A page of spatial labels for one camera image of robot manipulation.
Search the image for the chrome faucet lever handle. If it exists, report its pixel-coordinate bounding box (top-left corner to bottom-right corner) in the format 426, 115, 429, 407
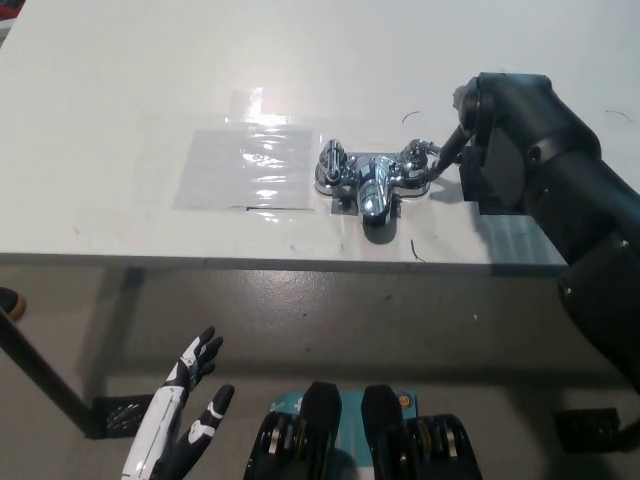
319, 139, 349, 184
402, 138, 444, 177

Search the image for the black table frame leg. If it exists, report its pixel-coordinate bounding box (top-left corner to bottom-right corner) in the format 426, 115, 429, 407
0, 305, 154, 442

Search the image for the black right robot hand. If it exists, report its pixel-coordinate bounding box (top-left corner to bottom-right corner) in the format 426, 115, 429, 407
429, 72, 602, 217

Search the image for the grey table leg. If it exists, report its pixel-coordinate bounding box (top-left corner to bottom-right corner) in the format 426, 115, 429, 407
92, 267, 146, 401

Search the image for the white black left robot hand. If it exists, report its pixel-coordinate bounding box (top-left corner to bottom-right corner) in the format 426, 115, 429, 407
119, 325, 236, 480

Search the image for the clear plastic sheet patch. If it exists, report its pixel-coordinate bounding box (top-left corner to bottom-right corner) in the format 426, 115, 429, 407
172, 128, 316, 211

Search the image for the chrome faucet body with spout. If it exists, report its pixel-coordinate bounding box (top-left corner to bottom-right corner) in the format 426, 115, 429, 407
313, 152, 434, 229

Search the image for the black shoe with tan sole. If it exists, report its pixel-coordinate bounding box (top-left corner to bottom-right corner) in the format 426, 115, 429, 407
0, 286, 26, 321

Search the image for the red background object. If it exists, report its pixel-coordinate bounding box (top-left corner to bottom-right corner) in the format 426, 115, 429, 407
0, 0, 24, 41

